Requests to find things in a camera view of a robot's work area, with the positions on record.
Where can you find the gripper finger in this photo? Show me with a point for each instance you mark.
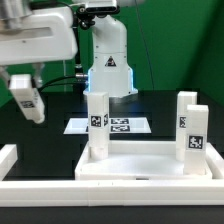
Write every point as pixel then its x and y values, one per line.
pixel 37 78
pixel 4 75

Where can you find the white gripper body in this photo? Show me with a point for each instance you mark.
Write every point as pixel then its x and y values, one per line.
pixel 46 35

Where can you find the white desk tabletop tray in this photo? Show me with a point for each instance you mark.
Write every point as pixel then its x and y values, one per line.
pixel 136 160

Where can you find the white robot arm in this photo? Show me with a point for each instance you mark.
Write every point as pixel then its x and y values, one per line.
pixel 110 71

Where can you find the fiducial marker sheet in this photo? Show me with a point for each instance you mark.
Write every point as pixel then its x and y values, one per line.
pixel 117 125

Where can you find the overhead camera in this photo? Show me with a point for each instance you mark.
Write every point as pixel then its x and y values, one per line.
pixel 99 7

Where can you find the white U-shaped fence frame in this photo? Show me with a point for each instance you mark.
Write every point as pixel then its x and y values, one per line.
pixel 111 192

